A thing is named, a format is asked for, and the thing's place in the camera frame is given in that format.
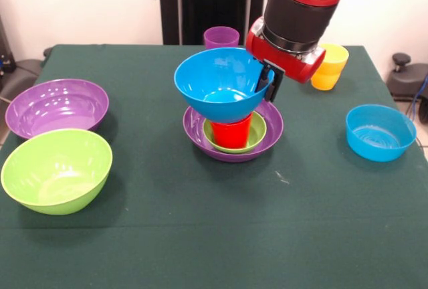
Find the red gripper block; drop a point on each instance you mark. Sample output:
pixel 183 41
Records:
pixel 291 61

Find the small green bowl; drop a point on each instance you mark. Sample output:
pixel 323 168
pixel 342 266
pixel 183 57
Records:
pixel 257 131

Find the large blue bowl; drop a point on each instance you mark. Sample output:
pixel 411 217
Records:
pixel 214 78

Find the red cup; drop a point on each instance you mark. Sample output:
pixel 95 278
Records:
pixel 230 135

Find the purple bowl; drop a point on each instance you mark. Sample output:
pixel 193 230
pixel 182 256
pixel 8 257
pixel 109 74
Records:
pixel 194 128
pixel 57 108

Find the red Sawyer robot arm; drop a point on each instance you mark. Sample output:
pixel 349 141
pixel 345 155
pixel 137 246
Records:
pixel 301 1

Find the yellow cup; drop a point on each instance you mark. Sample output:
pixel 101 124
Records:
pixel 331 71

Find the purple cup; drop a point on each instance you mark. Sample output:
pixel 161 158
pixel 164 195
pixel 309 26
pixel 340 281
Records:
pixel 217 36

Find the small blue bowl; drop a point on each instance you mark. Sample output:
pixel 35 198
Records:
pixel 381 131

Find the dark green tablecloth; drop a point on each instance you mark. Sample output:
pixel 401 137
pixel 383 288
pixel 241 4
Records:
pixel 214 218

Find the large green bowl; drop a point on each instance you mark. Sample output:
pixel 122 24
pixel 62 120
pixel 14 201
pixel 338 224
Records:
pixel 57 172

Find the black equipment rack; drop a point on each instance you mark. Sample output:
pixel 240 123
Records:
pixel 4 51

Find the grey pedestal foot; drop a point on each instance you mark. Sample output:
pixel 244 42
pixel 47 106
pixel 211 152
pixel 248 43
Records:
pixel 406 76
pixel 20 75

